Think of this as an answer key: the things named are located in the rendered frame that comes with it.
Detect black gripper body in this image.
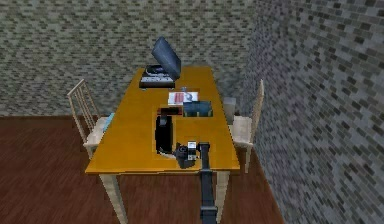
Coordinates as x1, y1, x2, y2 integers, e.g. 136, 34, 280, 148
173, 143, 198, 170

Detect black rounded object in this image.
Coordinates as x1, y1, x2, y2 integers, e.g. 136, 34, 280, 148
154, 114, 175, 157

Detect dark blue box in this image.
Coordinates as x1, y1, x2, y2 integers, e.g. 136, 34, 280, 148
182, 100, 215, 119

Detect orange table with pale legs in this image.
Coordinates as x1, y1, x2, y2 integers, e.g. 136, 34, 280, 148
84, 65, 242, 224

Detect white and red book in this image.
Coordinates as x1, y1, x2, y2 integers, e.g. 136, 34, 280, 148
167, 91, 200, 107

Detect pale grey bin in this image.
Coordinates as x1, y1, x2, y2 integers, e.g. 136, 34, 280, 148
222, 96, 238, 125

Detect pale wooden chair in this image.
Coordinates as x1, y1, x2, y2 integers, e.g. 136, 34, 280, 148
227, 78, 266, 175
66, 78, 116, 160

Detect light blue cloth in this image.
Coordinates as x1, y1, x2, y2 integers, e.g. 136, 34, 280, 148
102, 112, 116, 133

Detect dark grey open laptop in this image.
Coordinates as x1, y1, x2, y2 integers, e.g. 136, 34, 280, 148
138, 36, 183, 90

